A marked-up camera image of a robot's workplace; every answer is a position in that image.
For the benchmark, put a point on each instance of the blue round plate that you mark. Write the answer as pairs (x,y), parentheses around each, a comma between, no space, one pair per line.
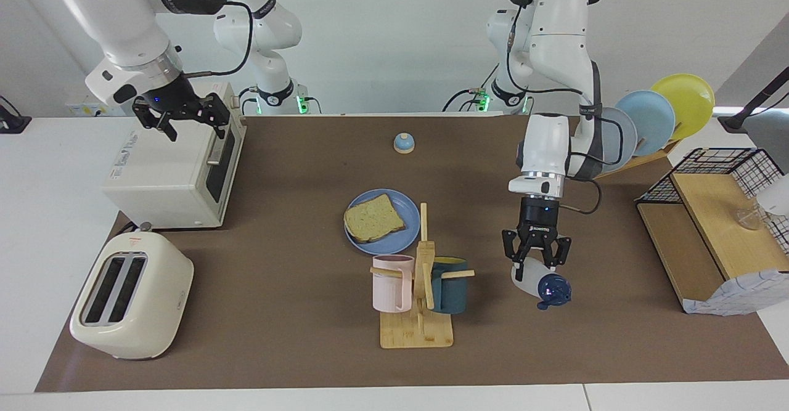
(400,241)

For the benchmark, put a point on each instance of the black desk device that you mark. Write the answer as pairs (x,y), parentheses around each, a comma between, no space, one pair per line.
(9,121)

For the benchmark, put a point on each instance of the light blue plate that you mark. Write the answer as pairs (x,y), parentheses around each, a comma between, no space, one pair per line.
(650,121)

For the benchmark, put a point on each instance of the teal mug with yellow inside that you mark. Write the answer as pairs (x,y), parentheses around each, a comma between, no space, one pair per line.
(453,291)

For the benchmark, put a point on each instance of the clear glass cup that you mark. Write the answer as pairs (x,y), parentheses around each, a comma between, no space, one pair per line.
(751,219)

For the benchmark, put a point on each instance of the wooden plate rack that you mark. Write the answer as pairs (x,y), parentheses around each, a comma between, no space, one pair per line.
(641,159)

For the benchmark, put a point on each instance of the wooden mug tree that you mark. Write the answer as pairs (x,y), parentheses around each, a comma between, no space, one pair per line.
(416,331)

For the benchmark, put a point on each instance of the pale grey plate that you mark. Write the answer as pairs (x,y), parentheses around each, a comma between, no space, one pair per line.
(619,143)

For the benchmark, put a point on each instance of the white toaster oven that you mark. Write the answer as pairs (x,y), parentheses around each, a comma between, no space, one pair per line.
(160,183)

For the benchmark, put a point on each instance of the pink mug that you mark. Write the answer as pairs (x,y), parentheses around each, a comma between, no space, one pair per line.
(388,288)

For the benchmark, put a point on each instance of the white grid-patterned cloth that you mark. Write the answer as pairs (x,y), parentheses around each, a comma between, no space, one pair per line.
(739,294)

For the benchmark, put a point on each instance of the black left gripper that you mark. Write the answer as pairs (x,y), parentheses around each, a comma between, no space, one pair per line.
(539,217)

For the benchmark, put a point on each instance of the brown table mat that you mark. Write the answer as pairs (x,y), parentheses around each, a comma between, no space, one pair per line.
(296,312)

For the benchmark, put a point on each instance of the toasted bread slice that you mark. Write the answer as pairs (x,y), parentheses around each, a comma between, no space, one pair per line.
(373,219)

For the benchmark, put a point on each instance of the cream two-slot toaster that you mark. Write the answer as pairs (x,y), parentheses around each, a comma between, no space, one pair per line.
(154,300)

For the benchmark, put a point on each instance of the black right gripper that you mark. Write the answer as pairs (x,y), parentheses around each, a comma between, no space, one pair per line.
(166,95)

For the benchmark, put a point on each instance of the yellow plate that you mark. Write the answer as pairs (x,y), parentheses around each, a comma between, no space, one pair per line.
(690,103)

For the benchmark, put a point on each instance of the seasoning bottle with navy cap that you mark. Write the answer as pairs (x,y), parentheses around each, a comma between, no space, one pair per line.
(551,289)

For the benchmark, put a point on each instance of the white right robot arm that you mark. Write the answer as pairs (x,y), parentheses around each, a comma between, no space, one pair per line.
(117,16)

